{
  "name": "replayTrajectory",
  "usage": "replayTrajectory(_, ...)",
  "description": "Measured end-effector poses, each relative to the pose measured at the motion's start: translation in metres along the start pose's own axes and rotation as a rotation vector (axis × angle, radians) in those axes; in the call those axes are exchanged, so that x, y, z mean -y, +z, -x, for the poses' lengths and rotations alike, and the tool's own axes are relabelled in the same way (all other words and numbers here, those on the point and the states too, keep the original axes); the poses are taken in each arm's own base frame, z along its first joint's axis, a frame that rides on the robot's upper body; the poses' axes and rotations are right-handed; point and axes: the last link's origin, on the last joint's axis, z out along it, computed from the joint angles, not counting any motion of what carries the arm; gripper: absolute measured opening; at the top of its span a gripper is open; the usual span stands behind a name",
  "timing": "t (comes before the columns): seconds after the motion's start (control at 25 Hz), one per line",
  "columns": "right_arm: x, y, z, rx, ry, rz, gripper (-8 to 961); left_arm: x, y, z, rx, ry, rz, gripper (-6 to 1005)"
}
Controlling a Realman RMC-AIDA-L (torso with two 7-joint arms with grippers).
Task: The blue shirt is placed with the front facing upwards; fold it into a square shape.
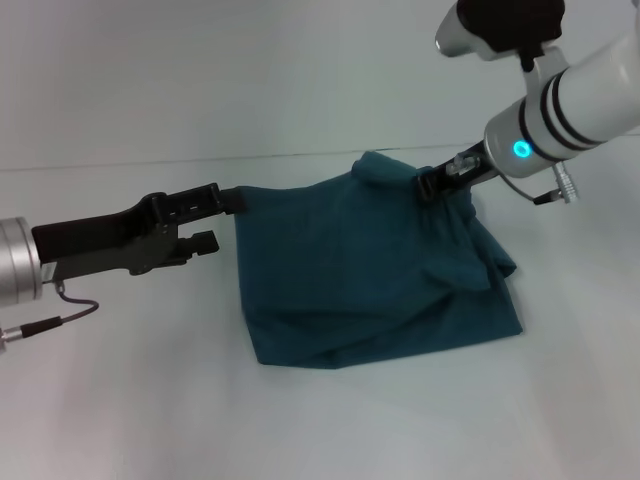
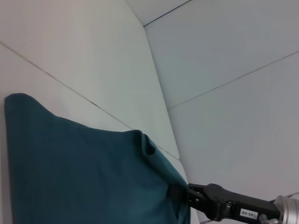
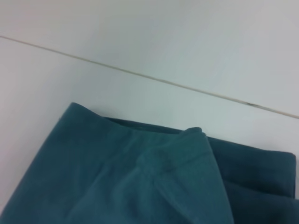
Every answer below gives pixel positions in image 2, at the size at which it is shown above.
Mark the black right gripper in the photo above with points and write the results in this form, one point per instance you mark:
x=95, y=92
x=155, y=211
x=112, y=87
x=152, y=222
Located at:
x=245, y=207

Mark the teal T-shirt with FREE print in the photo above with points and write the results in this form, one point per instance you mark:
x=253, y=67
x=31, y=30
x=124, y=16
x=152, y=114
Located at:
x=93, y=175

